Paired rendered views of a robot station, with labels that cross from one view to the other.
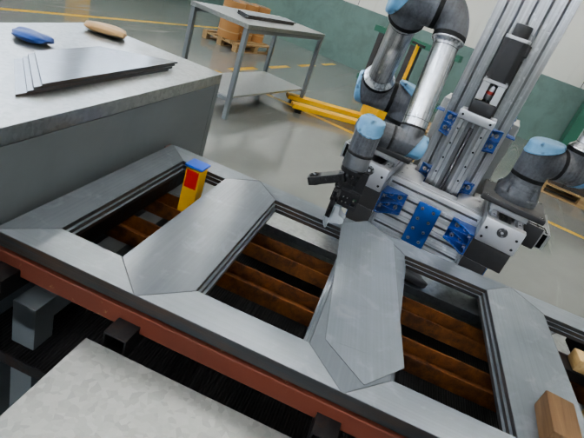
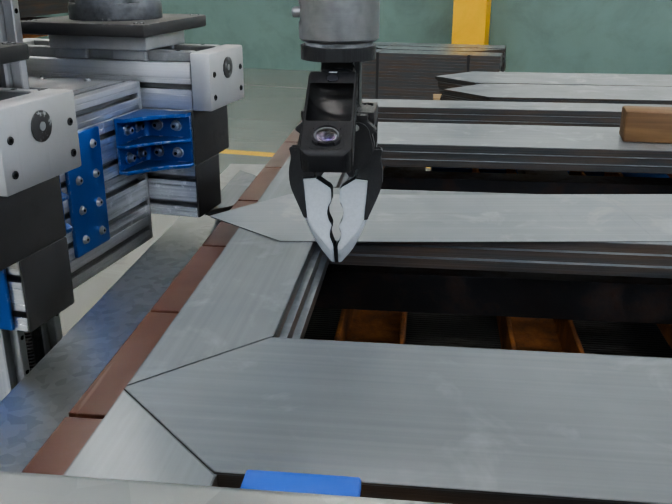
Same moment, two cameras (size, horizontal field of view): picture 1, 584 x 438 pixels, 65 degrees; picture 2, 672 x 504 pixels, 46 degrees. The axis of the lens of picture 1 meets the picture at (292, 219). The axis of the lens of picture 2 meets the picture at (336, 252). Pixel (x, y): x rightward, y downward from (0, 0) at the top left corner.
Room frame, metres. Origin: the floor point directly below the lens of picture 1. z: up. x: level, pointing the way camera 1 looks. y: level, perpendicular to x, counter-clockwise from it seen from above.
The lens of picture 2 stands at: (1.28, 0.65, 1.14)
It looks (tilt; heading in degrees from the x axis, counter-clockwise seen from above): 20 degrees down; 269
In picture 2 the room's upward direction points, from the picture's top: straight up
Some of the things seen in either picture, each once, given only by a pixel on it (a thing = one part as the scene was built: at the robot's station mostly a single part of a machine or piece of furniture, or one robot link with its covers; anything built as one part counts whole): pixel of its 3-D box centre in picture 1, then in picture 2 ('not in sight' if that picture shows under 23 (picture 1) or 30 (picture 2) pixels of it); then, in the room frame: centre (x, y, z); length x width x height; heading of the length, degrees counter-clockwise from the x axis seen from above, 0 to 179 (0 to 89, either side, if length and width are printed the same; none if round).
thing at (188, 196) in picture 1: (190, 194); not in sight; (1.30, 0.33, 0.78); 0.05 x 0.05 x 0.19; 83
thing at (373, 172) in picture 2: (332, 202); (358, 174); (1.25, -0.10, 0.94); 0.05 x 0.02 x 0.09; 173
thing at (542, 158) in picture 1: (540, 157); not in sight; (1.64, -0.74, 1.20); 0.13 x 0.12 x 0.14; 99
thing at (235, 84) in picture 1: (255, 60); not in sight; (5.45, 1.03, 0.49); 1.80 x 0.70 x 0.99; 161
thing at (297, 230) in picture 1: (414, 278); (195, 276); (1.49, -0.51, 0.67); 1.30 x 0.20 x 0.03; 83
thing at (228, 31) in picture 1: (243, 25); not in sight; (8.90, 2.07, 0.38); 1.20 x 0.80 x 0.77; 157
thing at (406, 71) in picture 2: not in sight; (428, 86); (0.58, -5.01, 0.26); 1.20 x 0.80 x 0.53; 165
